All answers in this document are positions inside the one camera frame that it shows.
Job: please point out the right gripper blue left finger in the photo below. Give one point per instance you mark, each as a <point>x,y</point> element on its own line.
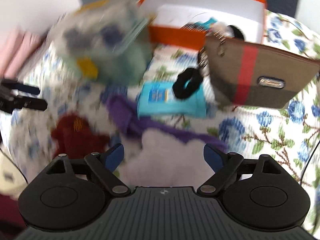
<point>103,166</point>

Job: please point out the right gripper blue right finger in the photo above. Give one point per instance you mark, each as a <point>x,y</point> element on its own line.
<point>224,165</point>

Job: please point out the dark red plush toy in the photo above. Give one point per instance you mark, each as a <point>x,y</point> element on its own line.
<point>75,138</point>

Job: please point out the white plush toy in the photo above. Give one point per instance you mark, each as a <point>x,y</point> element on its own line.
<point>165,161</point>

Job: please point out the purple fabric cloth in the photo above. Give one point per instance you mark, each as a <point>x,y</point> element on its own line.
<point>123,113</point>

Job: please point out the floral white blue blanket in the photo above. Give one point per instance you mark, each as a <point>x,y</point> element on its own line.
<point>289,135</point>

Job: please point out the teal cloth packet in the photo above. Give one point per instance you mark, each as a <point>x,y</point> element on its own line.
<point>157,98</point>

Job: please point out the black hair scrunchie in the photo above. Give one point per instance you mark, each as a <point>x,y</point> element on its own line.
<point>187,83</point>

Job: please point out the brown pouch with red stripe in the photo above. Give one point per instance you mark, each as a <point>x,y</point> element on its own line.
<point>250,74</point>

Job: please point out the white cushion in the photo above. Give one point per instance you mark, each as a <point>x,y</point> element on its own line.
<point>36,16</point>

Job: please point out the clear plastic container yellow lid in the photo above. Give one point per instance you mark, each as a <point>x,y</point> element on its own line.
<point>106,42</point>

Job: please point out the orange cardboard box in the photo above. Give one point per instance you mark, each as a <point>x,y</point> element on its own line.
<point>169,17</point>

